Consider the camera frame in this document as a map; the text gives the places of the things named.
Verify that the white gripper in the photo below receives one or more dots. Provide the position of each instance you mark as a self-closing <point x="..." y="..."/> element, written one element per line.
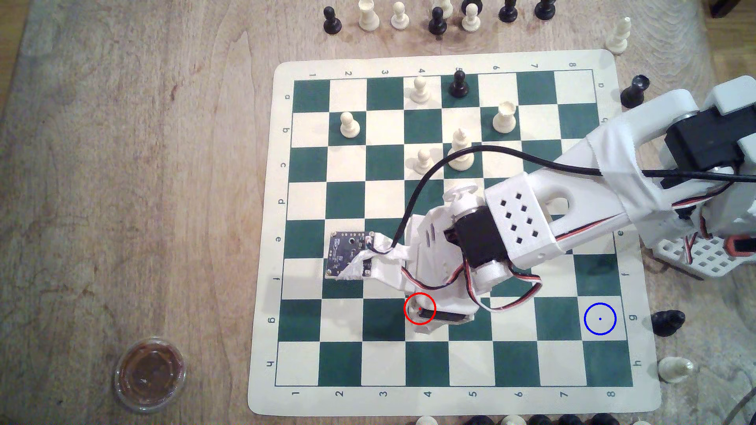
<point x="453" y="317"/>

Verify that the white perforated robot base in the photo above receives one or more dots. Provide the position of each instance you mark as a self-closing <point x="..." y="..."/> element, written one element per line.
<point x="706" y="259"/>

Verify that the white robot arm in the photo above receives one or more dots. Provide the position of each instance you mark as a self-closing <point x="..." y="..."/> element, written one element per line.
<point x="655" y="118"/>

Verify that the black chess piece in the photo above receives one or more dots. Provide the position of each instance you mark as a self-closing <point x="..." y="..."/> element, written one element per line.
<point x="475" y="3"/>
<point x="570" y="421"/>
<point x="480" y="421"/>
<point x="539" y="421"/>
<point x="605" y="420"/>
<point x="544" y="9"/>

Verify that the green and white chess mat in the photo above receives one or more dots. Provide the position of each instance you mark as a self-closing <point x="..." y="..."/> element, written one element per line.
<point x="384" y="200"/>

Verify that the white pawn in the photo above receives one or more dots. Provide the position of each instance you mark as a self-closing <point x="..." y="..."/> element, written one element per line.
<point x="423" y="161"/>
<point x="349" y="124"/>
<point x="420" y="89"/>
<point x="471" y="19"/>
<point x="400" y="16"/>

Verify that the white king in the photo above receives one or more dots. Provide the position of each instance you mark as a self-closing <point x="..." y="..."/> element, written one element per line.
<point x="460" y="140"/>

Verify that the white rook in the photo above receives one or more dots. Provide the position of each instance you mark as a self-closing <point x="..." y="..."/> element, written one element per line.
<point x="368" y="15"/>
<point x="504" y="117"/>

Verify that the black knight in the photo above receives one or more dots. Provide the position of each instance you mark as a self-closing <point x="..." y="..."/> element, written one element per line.
<point x="667" y="323"/>

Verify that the white knight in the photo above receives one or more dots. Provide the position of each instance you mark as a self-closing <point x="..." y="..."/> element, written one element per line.
<point x="675" y="369"/>

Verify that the white cloth tape wrap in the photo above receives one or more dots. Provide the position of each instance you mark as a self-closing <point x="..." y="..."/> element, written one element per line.
<point x="620" y="147"/>

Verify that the clear plastic cup brown contents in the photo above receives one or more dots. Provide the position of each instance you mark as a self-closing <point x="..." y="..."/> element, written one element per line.
<point x="150" y="373"/>

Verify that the black rook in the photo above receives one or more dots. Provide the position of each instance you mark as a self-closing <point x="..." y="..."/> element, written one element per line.
<point x="634" y="93"/>

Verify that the orange clamp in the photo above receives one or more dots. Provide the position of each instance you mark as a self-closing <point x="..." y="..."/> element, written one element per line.
<point x="743" y="245"/>

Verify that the white bishop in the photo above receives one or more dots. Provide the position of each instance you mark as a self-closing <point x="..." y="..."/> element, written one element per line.
<point x="618" y="36"/>

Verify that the dark furniture leg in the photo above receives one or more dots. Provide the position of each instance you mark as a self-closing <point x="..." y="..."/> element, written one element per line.
<point x="725" y="6"/>

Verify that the bare camera circuit board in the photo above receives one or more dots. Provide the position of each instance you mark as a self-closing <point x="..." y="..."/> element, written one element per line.
<point x="345" y="255"/>

